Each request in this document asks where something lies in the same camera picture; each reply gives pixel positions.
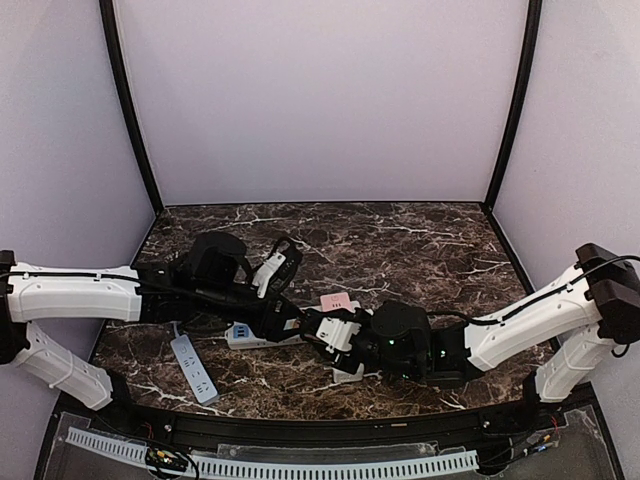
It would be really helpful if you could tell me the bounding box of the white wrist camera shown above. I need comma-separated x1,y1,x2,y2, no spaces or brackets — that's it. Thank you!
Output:
316,317,361,353
252,252,287,299

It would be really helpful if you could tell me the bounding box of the black frame post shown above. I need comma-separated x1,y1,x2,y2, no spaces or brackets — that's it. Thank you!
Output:
98,0,164,216
483,0,543,216

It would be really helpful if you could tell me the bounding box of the black front frame rail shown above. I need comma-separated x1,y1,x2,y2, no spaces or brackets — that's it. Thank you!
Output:
59,387,596,451

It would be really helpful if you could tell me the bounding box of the white slotted cable duct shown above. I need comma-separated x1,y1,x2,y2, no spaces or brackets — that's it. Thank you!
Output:
65,427,479,479

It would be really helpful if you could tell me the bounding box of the black left frame post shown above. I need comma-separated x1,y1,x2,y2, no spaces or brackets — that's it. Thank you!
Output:
98,0,164,216

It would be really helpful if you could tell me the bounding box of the black right frame post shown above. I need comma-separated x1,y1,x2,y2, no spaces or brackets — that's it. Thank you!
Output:
483,0,543,216

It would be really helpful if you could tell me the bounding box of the white cube socket adapter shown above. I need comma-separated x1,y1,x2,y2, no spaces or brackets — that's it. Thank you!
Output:
332,365,364,384

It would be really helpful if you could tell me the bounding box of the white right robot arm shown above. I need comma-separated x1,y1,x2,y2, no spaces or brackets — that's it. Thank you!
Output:
300,243,639,404

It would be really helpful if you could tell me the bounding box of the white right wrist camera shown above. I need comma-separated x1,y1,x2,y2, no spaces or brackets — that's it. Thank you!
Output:
316,317,361,353

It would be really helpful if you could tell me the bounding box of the pink cube socket adapter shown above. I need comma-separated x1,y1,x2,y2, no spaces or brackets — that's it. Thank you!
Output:
320,292,354,313

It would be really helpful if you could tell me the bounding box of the blue small power strip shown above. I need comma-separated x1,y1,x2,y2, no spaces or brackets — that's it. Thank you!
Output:
170,334,219,406

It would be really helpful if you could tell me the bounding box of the white multicolour power strip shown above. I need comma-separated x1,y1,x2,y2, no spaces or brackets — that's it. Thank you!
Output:
224,301,361,350

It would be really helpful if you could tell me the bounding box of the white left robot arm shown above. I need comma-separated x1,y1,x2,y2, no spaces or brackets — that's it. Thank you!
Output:
1,232,302,411

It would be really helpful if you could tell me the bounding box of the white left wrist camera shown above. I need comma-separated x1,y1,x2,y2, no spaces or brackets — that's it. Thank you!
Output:
252,252,287,299

